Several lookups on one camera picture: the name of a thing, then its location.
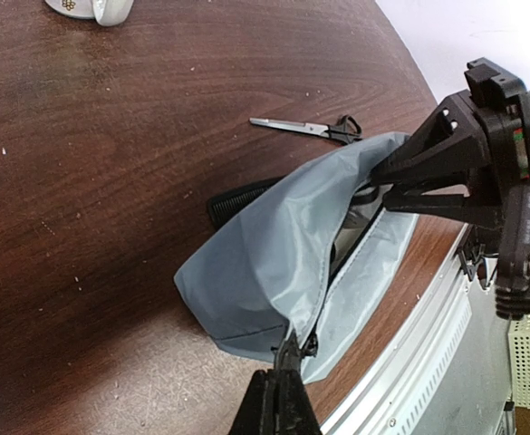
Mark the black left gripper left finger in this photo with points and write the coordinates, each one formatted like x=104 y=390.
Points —
x=256 y=413

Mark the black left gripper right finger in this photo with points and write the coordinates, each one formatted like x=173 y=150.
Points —
x=294 y=413

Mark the grey zippered pouch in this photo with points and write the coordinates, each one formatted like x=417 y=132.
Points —
x=266 y=272

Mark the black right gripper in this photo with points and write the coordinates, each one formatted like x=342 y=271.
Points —
x=479 y=137

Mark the black hair comb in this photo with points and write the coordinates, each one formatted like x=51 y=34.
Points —
x=221 y=208

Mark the cream perforated basket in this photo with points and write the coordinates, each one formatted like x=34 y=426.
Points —
x=519 y=354

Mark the silver scissors black handles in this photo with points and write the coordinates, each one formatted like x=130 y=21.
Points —
x=345 y=131

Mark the white floral mug yellow inside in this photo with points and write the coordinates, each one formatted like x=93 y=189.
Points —
x=106 y=13

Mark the aluminium table front rail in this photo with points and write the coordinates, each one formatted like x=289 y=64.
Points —
x=446 y=371

